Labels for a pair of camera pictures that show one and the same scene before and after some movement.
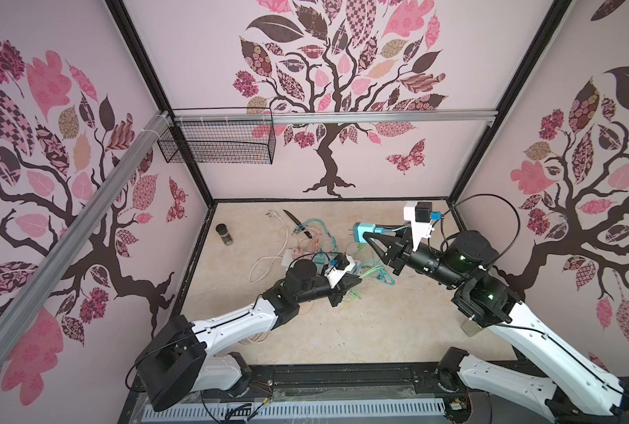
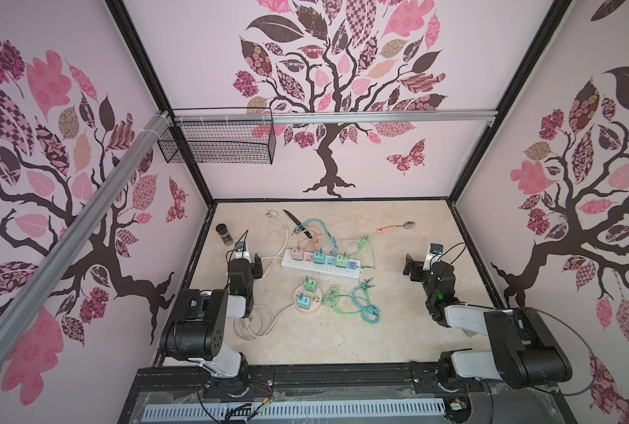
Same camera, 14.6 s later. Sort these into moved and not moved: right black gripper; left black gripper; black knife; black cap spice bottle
Moved: right black gripper; left black gripper
Not moved: black cap spice bottle; black knife
